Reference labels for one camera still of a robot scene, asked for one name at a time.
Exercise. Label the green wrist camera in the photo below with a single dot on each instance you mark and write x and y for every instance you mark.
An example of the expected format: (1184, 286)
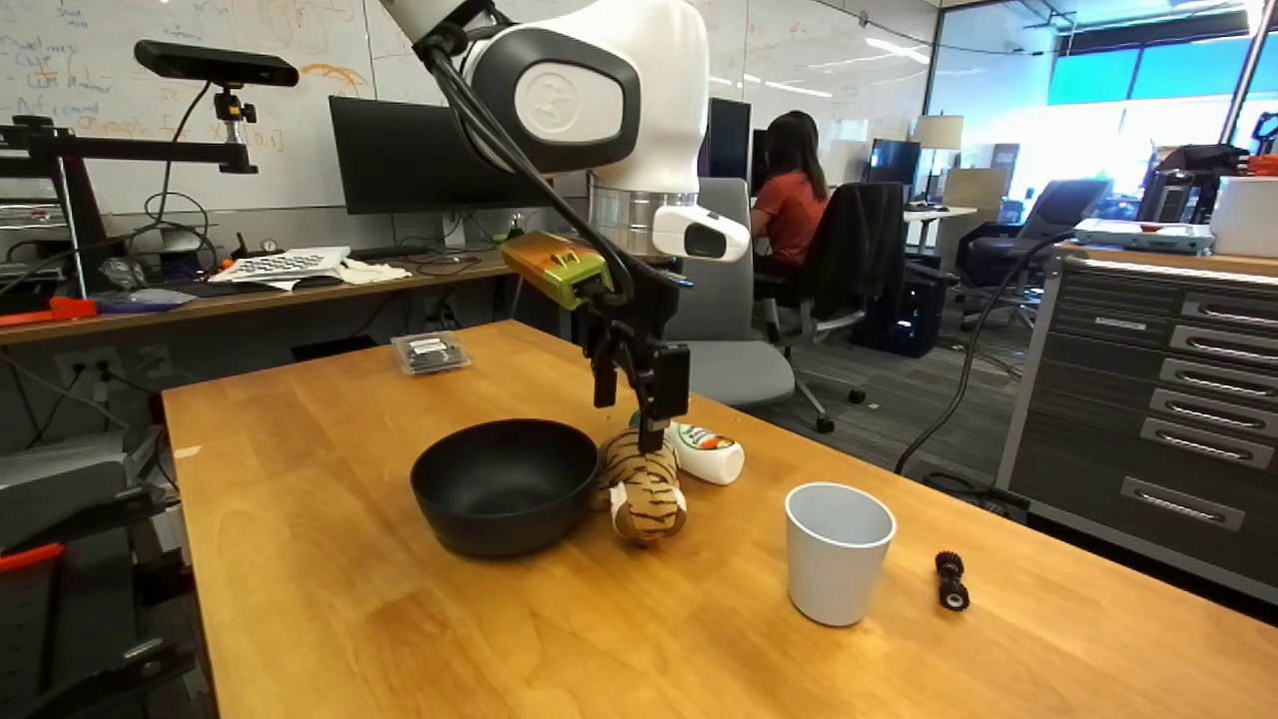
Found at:
(559, 270)

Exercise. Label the clear plastic bag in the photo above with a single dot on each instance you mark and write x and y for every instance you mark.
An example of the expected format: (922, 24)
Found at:
(428, 354)

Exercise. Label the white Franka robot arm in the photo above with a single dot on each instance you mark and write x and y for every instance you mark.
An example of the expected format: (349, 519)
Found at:
(639, 92)

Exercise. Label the grey laptop on cabinet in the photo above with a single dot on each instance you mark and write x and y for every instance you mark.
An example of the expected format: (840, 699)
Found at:
(1140, 234)

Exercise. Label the white glue bottle green cap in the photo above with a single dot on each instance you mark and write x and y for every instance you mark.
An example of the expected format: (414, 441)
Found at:
(710, 456)

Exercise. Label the black camera stand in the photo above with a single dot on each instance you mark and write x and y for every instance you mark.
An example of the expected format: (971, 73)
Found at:
(107, 151)

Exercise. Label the white box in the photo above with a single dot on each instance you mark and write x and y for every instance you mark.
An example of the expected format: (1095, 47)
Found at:
(1245, 216)

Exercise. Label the black camera bar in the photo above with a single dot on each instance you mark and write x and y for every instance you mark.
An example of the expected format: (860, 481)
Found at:
(213, 60)

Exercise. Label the long wooden desk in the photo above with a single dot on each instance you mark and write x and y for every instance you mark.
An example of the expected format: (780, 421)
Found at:
(203, 309)

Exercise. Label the white plastic cup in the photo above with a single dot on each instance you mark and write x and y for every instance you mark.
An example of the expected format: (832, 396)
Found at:
(836, 562)

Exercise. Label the seated person red shirt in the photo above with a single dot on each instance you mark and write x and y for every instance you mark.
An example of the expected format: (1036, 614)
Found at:
(791, 200)

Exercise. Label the striped tiger stuffed animal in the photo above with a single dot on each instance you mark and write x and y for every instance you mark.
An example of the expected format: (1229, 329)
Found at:
(650, 497)

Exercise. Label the small black wheels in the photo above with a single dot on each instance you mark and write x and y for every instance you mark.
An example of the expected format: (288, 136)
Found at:
(952, 581)

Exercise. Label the grey drawer tool cabinet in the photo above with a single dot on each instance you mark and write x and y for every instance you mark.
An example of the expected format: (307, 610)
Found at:
(1161, 414)

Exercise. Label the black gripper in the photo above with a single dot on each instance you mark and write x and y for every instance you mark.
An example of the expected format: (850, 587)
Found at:
(639, 309)

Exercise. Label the stack of papers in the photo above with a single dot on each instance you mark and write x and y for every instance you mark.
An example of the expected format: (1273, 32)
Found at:
(307, 270)

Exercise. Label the black bowl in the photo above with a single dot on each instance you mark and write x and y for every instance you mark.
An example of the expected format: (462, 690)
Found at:
(502, 487)

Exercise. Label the grey swivel chair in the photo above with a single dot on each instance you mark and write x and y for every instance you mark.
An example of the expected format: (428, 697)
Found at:
(725, 345)

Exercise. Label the dark office chair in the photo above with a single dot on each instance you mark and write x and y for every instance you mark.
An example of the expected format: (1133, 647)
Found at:
(1031, 234)

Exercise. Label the large black monitor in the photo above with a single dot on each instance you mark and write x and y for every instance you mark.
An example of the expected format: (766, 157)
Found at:
(414, 157)

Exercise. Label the black mesh office chair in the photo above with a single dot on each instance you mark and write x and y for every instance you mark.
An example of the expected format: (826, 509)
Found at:
(852, 253)

